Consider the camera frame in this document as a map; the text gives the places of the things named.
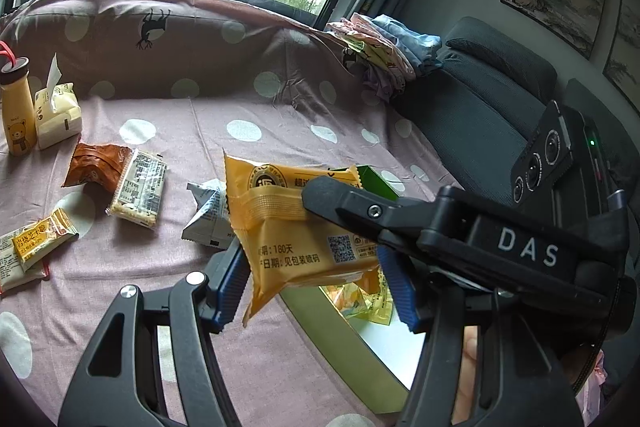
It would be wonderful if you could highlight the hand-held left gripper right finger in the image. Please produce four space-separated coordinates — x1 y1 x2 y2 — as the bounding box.
377 247 585 427

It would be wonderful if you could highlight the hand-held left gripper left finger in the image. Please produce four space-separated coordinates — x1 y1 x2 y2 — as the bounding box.
57 237 251 427

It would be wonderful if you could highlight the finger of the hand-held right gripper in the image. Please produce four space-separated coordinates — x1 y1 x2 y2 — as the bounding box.
301 180 443 254

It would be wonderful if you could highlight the large yellow snack packet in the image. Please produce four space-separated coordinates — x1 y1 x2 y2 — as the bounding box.
222 148 383 328

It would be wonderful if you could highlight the green cardboard box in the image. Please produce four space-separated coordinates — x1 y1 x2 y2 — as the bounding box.
279 163 432 408

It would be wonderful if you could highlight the clear cracker packet printed label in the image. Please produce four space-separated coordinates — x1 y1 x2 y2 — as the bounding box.
105 149 169 228

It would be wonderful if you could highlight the small yellow cracker packet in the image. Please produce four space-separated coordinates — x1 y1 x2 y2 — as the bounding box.
17 207 80 265

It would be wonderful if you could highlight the grey packet with red ends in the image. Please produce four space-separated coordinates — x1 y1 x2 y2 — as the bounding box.
0 229 51 295

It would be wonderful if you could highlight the person's right hand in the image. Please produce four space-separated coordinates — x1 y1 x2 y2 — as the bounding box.
457 327 480 414

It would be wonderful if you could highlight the grey-white snack packet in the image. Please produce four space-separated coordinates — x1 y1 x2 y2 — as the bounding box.
181 178 235 252

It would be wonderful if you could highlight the dark grey cushion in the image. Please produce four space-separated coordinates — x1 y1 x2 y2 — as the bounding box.
392 16 558 192

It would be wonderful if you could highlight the pink floral cloth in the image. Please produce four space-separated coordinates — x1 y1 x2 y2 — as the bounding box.
575 347 608 408

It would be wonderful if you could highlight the stack of folded clothes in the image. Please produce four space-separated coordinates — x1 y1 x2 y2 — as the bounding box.
324 12 445 102

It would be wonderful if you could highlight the pink dotted bed sheet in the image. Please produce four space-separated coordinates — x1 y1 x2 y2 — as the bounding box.
0 0 461 427

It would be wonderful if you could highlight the orange snack packet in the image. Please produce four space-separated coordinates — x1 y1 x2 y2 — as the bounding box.
61 141 137 194

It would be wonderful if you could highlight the cream tissue pack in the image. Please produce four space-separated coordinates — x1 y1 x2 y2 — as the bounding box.
32 53 83 151

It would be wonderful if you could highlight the yellow bear bottle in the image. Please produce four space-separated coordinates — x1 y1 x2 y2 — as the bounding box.
0 41 40 158

